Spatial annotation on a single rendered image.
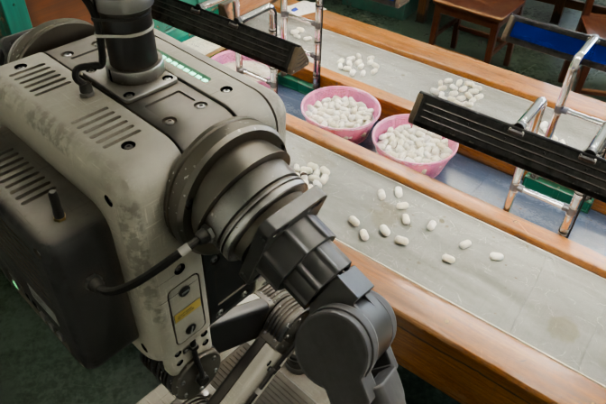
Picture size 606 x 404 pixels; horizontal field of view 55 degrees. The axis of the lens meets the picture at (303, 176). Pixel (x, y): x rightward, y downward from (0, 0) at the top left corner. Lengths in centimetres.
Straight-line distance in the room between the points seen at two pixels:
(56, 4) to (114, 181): 144
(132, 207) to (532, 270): 114
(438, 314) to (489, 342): 12
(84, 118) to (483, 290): 105
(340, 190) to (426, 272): 36
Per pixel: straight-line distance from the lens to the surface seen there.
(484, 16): 353
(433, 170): 178
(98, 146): 63
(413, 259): 148
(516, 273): 152
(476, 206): 163
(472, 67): 228
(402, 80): 218
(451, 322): 134
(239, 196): 58
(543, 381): 132
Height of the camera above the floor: 181
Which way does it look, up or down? 40 degrees down
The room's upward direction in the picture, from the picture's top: 2 degrees clockwise
